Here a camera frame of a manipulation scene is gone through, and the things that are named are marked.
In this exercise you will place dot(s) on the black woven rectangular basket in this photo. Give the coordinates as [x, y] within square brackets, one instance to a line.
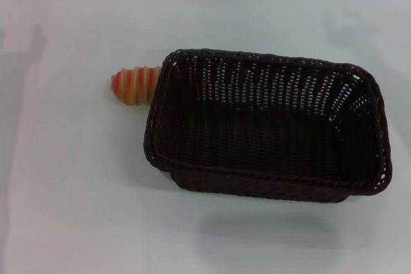
[263, 139]

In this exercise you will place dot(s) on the orange striped bread loaf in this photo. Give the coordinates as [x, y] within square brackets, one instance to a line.
[135, 86]

